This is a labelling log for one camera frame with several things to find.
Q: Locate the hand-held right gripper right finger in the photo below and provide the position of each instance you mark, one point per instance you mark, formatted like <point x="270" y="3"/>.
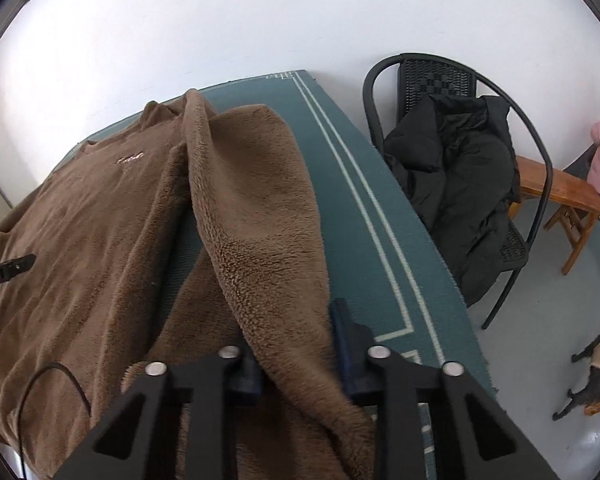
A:
<point x="352" y="360"/>

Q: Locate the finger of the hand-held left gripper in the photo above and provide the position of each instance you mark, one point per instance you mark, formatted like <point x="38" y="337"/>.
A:
<point x="17" y="265"/>

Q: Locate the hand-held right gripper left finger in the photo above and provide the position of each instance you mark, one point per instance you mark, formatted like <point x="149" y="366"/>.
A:
<point x="247" y="382"/>

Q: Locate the brown fleece sweater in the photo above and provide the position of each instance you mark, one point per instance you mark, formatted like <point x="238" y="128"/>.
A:
<point x="130" y="235"/>

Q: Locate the teal table mat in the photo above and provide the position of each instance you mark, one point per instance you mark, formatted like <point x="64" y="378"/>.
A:
<point x="350" y="210"/>

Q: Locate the black jacket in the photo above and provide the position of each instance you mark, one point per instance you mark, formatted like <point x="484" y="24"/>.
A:
<point x="460" y="185"/>

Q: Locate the black dog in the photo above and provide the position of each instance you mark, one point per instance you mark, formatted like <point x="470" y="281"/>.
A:
<point x="597" y="380"/>

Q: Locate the wooden bench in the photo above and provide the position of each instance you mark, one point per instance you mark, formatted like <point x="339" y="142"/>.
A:
<point x="555" y="185"/>

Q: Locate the black woven chair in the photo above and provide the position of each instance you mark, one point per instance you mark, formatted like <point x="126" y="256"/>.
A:
<point x="430" y="75"/>

